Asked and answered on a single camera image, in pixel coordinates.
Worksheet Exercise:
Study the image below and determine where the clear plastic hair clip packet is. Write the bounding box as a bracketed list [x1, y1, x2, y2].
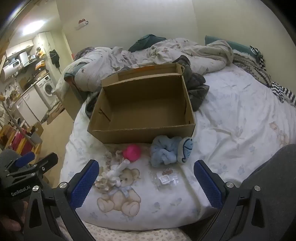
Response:
[150, 169, 180, 192]

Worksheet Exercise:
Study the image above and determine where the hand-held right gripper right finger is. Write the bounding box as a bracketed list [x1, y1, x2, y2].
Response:
[194, 159, 287, 241]

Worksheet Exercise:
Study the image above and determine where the brown cardboard box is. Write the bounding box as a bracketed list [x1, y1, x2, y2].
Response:
[87, 62, 196, 144]

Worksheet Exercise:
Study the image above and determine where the white bear print bedsheet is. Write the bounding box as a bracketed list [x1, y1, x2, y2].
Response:
[59, 62, 296, 232]

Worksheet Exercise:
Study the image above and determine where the teal pillow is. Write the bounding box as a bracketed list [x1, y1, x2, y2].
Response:
[205, 35, 256, 57]

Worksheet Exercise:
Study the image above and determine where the black hanging bag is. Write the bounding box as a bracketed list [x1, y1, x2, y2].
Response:
[49, 49, 61, 69]

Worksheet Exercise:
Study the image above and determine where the white water heater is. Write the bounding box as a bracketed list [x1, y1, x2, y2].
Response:
[0, 58, 24, 82]

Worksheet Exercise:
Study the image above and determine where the dark patterned cloth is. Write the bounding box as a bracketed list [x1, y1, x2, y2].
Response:
[85, 91, 100, 120]

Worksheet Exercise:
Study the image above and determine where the white wall cabinet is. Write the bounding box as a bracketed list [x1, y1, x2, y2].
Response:
[6, 39, 35, 58]

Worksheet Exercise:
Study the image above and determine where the beige lace-trimmed scrunchie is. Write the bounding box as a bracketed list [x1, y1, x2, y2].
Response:
[104, 150, 123, 166]

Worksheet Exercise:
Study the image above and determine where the person's left hand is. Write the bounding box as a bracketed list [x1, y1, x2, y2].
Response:
[0, 217, 22, 234]

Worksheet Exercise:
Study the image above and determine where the white textured pillow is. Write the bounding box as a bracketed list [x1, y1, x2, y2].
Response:
[73, 61, 116, 93]

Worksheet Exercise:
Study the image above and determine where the white washing machine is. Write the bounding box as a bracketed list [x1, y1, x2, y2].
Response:
[34, 74, 59, 110]

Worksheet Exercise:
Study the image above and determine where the beige bedside cabinet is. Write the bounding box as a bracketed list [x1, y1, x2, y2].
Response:
[62, 86, 82, 122]

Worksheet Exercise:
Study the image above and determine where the red crate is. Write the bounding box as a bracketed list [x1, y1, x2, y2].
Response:
[10, 133, 33, 151]

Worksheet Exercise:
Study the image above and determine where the flattened cardboard piece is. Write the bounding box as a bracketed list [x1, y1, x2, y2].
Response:
[47, 108, 65, 125]

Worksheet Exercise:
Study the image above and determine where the white fluffy scrunchie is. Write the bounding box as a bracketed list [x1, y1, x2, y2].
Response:
[94, 159, 130, 193]
[177, 137, 194, 164]

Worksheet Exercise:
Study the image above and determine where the dark grey quilted garment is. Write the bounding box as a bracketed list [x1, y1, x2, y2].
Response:
[177, 56, 210, 112]

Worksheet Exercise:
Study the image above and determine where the white low cabinet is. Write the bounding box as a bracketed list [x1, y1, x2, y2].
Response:
[13, 87, 44, 124]

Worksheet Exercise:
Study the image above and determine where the open cardboard box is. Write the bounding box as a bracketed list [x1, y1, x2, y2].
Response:
[29, 122, 44, 143]

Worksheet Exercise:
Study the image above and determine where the small floral print cloth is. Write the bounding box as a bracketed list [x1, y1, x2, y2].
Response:
[83, 221, 186, 241]

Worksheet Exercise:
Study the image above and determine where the striped knitted blanket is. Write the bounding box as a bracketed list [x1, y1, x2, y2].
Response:
[232, 45, 296, 104]

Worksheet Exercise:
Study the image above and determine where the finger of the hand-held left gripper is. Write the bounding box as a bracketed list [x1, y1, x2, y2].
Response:
[7, 153, 59, 179]
[14, 152, 36, 168]

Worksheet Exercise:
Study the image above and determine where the light blue fluffy scrunchie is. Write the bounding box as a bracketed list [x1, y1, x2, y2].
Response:
[150, 136, 183, 167]

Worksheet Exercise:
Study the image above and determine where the pink heart plush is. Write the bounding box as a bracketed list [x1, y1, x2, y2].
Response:
[122, 144, 142, 162]

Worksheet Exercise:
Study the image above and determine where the dark green pillow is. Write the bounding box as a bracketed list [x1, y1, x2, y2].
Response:
[128, 34, 167, 53]

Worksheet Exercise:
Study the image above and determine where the crumpled floral quilt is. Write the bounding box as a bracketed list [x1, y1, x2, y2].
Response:
[92, 38, 234, 75]

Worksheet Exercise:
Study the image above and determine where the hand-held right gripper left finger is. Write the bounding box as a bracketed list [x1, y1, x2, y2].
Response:
[23, 159, 100, 241]

